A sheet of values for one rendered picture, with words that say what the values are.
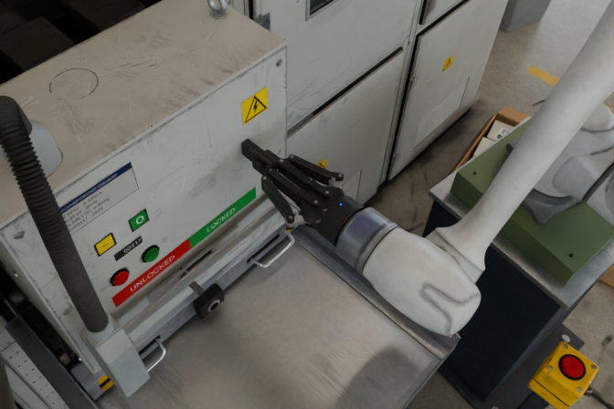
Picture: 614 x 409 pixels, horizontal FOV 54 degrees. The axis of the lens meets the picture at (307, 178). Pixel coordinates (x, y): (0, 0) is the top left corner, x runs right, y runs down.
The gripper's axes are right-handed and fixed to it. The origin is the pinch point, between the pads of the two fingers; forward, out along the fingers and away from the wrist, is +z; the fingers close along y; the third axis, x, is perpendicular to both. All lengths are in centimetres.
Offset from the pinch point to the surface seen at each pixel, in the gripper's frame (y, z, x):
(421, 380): 4, -39, -38
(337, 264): 12.3, -10.2, -37.9
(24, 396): -51, 29, -67
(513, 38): 222, 42, -123
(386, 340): 6.1, -28.9, -38.3
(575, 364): 24, -58, -32
